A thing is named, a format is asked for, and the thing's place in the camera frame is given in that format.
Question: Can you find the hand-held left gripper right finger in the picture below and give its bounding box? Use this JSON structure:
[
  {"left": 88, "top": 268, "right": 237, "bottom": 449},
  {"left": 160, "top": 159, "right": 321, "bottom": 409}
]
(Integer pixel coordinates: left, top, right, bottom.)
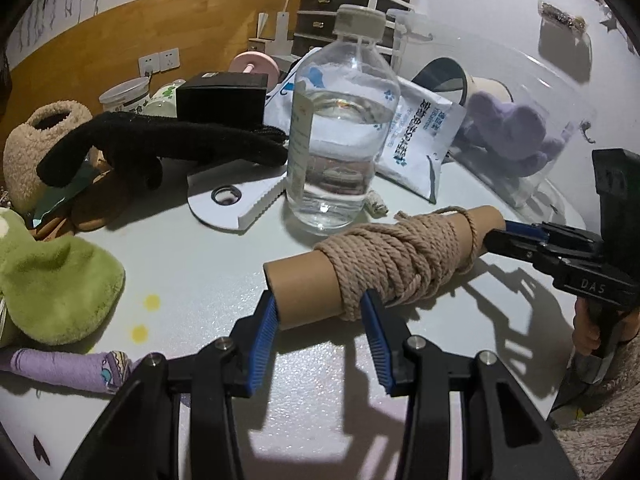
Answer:
[{"left": 360, "top": 290, "right": 568, "bottom": 480}]

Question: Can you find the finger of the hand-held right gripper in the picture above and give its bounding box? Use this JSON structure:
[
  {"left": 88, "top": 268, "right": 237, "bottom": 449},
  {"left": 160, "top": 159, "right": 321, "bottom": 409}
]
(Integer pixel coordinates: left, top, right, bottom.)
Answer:
[
  {"left": 484, "top": 227, "right": 548, "bottom": 267},
  {"left": 502, "top": 219, "right": 551, "bottom": 241}
]

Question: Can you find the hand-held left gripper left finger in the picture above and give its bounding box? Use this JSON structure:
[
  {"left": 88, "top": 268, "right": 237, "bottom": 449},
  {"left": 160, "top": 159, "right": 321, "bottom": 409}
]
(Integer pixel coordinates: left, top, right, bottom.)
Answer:
[{"left": 60, "top": 290, "right": 281, "bottom": 480}]

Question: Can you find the cardboard tube with rope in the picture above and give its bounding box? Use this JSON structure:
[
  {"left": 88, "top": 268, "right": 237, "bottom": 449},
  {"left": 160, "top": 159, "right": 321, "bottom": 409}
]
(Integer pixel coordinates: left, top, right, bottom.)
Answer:
[{"left": 262, "top": 205, "right": 506, "bottom": 332}]

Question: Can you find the purple plush toy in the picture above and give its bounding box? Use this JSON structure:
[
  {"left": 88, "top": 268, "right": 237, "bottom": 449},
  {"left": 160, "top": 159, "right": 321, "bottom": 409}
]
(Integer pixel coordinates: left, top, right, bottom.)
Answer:
[{"left": 452, "top": 91, "right": 576, "bottom": 177}]

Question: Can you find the clear plastic container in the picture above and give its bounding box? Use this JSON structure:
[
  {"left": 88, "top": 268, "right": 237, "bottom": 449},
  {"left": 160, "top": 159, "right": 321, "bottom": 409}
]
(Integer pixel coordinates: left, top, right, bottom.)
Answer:
[{"left": 385, "top": 7, "right": 598, "bottom": 231}]

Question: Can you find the cream sun visor cap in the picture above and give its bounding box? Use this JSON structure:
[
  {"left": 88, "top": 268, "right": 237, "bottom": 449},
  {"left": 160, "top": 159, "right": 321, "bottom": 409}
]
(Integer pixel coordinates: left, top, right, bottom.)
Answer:
[{"left": 412, "top": 57, "right": 516, "bottom": 111}]

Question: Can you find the clear water bottle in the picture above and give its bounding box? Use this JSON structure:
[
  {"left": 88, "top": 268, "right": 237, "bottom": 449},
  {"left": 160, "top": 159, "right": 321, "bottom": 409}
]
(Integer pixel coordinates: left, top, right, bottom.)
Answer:
[{"left": 285, "top": 4, "right": 401, "bottom": 236}]

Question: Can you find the black knit glove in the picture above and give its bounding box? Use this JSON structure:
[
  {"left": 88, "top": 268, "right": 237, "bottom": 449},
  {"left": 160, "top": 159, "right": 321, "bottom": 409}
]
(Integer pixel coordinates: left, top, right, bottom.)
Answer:
[{"left": 37, "top": 111, "right": 291, "bottom": 191}]

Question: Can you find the person's right hand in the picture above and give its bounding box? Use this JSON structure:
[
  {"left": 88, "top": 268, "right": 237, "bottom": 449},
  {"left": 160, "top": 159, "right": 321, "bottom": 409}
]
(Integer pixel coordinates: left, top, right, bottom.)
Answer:
[{"left": 571, "top": 297, "right": 603, "bottom": 359}]

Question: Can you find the white serrated plastic tool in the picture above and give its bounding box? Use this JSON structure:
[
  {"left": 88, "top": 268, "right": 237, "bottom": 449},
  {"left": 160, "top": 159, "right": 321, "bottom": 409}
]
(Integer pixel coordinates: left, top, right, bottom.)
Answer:
[{"left": 187, "top": 177, "right": 288, "bottom": 233}]

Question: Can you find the white pack with blue print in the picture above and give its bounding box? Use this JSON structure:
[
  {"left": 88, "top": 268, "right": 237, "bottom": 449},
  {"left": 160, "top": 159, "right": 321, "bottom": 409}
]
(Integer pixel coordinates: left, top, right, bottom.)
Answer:
[{"left": 262, "top": 47, "right": 468, "bottom": 205}]

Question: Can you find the crumpled white tissue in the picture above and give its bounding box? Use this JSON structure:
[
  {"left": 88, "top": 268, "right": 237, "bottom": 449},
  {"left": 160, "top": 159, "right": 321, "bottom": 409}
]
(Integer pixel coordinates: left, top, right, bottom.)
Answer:
[{"left": 365, "top": 190, "right": 388, "bottom": 218}]

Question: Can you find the purple folded sock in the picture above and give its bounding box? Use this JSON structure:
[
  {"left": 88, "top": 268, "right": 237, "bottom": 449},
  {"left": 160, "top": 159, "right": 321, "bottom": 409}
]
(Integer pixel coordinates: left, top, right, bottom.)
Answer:
[{"left": 0, "top": 347, "right": 146, "bottom": 393}]

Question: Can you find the brown cork coaster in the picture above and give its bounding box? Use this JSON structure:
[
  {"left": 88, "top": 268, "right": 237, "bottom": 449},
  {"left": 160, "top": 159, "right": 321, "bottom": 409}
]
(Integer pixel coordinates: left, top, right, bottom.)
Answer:
[
  {"left": 70, "top": 170, "right": 136, "bottom": 233},
  {"left": 35, "top": 215, "right": 76, "bottom": 241}
]

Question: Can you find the green plush toy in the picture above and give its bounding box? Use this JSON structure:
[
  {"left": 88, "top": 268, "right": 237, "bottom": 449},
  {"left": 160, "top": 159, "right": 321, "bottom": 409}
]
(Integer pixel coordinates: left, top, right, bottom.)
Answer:
[{"left": 0, "top": 207, "right": 126, "bottom": 347}]

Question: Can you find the black box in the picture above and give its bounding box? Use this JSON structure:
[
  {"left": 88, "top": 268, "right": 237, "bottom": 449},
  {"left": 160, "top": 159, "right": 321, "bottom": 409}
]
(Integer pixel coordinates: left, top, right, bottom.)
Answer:
[{"left": 175, "top": 72, "right": 271, "bottom": 123}]

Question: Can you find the teal paper packet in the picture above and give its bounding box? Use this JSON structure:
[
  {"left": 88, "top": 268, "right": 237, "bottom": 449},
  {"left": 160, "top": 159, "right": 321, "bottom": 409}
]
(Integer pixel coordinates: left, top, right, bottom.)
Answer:
[{"left": 32, "top": 160, "right": 101, "bottom": 228}]

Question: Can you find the white bottle with green print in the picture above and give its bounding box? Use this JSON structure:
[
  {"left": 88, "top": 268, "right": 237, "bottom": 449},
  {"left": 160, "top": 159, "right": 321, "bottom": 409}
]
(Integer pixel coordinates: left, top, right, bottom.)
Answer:
[{"left": 145, "top": 80, "right": 187, "bottom": 117}]

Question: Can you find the pink round stand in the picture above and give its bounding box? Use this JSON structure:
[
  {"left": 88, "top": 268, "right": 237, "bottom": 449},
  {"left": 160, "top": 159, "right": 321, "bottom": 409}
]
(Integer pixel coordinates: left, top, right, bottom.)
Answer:
[{"left": 229, "top": 51, "right": 280, "bottom": 86}]

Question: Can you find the clear plastic jar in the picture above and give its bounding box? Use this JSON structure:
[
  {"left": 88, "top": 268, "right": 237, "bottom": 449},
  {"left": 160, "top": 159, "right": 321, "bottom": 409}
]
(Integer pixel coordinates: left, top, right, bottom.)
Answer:
[{"left": 99, "top": 76, "right": 151, "bottom": 115}]

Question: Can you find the beige fuzzy slipper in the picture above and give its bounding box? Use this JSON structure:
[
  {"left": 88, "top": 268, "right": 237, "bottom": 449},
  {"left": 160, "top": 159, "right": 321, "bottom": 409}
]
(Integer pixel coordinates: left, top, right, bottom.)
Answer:
[{"left": 2, "top": 101, "right": 96, "bottom": 216}]

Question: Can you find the white drawer unit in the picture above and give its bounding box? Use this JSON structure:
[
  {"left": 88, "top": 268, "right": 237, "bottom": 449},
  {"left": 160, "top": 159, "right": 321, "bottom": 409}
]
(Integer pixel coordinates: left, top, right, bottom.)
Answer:
[{"left": 292, "top": 0, "right": 416, "bottom": 58}]

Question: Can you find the white wooden rack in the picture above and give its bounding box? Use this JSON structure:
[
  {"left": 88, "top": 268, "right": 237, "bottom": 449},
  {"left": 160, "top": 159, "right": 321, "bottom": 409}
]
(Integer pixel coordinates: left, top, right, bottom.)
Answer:
[{"left": 248, "top": 0, "right": 296, "bottom": 58}]

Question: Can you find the clear wall pouch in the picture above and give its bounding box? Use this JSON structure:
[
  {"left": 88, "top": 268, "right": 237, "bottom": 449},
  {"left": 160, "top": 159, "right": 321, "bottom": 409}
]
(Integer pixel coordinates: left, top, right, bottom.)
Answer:
[{"left": 537, "top": 0, "right": 591, "bottom": 36}]

